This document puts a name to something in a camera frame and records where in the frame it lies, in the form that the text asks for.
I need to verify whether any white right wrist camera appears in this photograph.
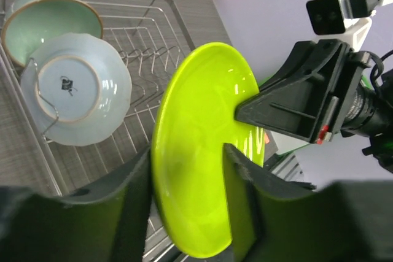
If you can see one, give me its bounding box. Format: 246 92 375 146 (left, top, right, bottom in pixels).
306 0 392 52

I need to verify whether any lime green plate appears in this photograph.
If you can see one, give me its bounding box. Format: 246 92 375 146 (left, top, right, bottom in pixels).
150 42 265 259

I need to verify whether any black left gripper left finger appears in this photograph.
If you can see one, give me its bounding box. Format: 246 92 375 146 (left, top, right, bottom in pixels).
1 148 152 261

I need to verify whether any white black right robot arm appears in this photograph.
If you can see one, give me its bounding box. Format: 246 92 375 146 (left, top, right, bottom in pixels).
235 39 392 171

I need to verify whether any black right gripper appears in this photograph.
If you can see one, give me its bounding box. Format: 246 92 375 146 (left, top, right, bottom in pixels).
235 39 373 144

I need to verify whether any aluminium rail profile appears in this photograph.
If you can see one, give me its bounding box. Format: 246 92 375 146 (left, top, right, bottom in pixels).
264 153 305 182

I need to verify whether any metal wire dish rack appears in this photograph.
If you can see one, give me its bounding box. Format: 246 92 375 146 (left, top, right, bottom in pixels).
1 0 195 261

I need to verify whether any mint green ceramic bowl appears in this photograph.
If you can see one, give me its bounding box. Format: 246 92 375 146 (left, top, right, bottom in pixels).
1 0 103 67

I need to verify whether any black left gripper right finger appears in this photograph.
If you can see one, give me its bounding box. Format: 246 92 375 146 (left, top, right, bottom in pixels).
222 144 392 261

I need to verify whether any pale blue scalloped plate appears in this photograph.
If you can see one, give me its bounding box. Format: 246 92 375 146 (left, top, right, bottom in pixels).
20 33 132 147

